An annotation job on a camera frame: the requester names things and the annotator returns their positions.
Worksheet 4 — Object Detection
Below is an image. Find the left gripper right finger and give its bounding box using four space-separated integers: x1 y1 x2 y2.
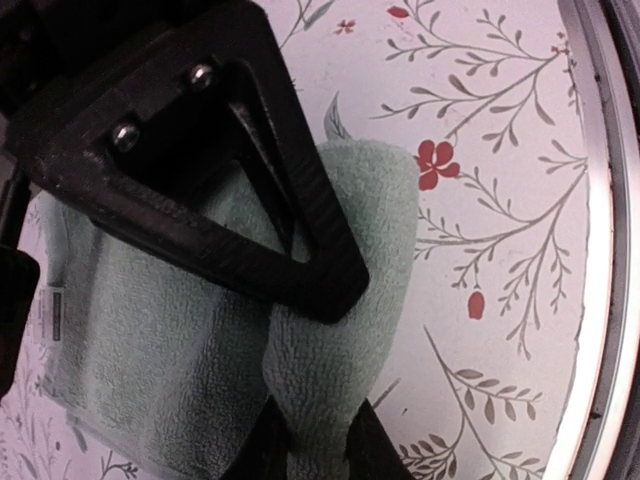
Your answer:
346 400 413 480

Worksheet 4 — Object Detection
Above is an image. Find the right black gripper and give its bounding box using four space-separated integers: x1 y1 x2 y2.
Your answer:
0 0 261 166

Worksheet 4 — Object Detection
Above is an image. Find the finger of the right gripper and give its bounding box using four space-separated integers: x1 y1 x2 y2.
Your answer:
16 2 369 324
0 246 40 398

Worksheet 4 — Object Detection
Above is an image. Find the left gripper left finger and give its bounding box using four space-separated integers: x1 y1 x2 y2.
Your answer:
251 396 291 480

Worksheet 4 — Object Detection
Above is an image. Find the light green towel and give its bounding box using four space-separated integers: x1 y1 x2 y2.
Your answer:
36 140 418 479

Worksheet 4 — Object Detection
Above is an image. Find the aluminium front rail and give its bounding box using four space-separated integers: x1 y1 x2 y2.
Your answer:
544 1 639 479

